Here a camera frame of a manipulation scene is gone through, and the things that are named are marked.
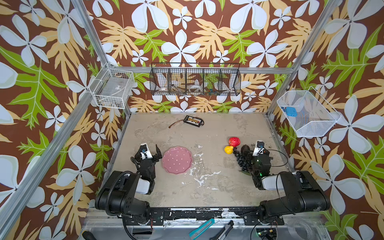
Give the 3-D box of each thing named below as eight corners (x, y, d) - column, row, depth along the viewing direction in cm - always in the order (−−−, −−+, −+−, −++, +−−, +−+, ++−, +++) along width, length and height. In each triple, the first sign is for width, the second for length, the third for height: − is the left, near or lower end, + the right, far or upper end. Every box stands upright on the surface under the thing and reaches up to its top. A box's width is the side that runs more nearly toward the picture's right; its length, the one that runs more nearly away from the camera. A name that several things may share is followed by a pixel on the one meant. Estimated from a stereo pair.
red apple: (229, 147, 101) (231, 144, 97) (228, 141, 104) (229, 137, 101) (239, 147, 101) (241, 144, 97) (237, 141, 104) (239, 137, 101)
